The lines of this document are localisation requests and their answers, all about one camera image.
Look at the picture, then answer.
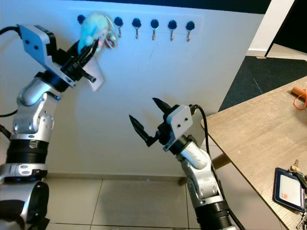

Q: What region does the orange cord loop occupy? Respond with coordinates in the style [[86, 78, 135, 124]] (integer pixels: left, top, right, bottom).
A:
[[294, 93, 307, 111]]

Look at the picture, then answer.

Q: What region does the fluffy light blue pompom keychain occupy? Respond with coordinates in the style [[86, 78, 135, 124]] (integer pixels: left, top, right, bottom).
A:
[[77, 12, 118, 51]]

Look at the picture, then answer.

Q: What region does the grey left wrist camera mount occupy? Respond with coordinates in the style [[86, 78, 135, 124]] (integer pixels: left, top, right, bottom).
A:
[[19, 24, 73, 88]]

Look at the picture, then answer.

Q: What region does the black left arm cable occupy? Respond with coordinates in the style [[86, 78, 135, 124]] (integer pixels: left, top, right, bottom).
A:
[[0, 108, 23, 139]]

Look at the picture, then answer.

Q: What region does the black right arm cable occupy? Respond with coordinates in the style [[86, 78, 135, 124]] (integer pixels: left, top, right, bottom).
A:
[[189, 103, 211, 155]]

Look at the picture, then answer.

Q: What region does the white paper tag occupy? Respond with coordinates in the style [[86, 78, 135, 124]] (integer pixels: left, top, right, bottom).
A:
[[84, 60, 106, 92]]

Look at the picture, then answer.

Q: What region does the dark grey rug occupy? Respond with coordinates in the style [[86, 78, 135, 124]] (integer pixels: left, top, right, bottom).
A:
[[218, 55, 307, 114]]

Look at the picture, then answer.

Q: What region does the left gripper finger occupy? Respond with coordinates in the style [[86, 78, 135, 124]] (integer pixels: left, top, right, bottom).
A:
[[83, 34, 108, 68], [74, 39, 95, 62]]

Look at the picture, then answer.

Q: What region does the black left mount cable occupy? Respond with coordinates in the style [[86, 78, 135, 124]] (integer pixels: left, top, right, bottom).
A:
[[0, 25, 25, 37]]

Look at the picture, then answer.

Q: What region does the light wooden table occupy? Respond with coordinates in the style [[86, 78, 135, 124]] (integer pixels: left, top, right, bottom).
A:
[[201, 77, 307, 230]]

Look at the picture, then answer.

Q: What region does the dark blue badge holder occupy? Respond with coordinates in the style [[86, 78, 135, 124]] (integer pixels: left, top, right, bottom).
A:
[[272, 167, 307, 214]]

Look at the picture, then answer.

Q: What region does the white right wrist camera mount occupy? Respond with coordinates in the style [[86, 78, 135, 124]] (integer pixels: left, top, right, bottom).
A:
[[161, 104, 194, 154]]

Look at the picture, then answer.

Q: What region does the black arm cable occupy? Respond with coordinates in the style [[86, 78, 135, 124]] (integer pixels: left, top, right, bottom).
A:
[[0, 108, 23, 139], [189, 103, 211, 155]]

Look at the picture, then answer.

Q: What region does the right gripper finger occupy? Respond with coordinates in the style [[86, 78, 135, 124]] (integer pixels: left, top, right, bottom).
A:
[[129, 114, 158, 147], [152, 97, 176, 120]]

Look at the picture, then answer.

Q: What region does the black round wall hook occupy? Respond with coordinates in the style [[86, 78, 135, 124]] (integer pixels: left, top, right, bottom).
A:
[[131, 17, 142, 40], [150, 18, 160, 41], [76, 14, 87, 29], [113, 16, 124, 39], [167, 19, 177, 42], [185, 19, 196, 42]]

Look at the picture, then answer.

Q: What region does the metal key bunch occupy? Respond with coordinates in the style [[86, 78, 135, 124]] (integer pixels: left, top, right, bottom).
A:
[[288, 163, 307, 193]]

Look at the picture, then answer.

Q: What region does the brown cylinder object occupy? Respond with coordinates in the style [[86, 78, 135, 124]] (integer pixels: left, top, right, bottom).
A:
[[292, 86, 307, 96]]

